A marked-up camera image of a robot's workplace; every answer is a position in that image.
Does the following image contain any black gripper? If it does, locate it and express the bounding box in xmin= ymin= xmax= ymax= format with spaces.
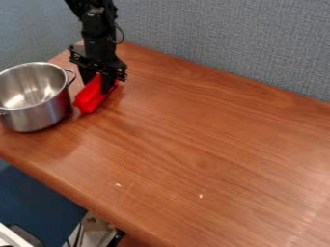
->
xmin=68 ymin=32 xmax=128 ymax=95

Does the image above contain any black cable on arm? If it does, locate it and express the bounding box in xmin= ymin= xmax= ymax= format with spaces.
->
xmin=108 ymin=24 xmax=127 ymax=45

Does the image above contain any metal table leg frame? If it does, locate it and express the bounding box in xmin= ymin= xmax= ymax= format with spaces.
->
xmin=62 ymin=212 xmax=125 ymax=247

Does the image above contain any stainless steel pot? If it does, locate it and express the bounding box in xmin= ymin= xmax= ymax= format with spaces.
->
xmin=0 ymin=62 xmax=76 ymax=132

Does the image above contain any white object at corner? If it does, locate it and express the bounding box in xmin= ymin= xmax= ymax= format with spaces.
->
xmin=0 ymin=223 xmax=29 ymax=247

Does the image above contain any red rectangular block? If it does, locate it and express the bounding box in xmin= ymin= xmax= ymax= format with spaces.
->
xmin=73 ymin=73 xmax=119 ymax=114

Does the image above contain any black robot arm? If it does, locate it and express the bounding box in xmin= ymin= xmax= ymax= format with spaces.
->
xmin=64 ymin=0 xmax=128 ymax=95

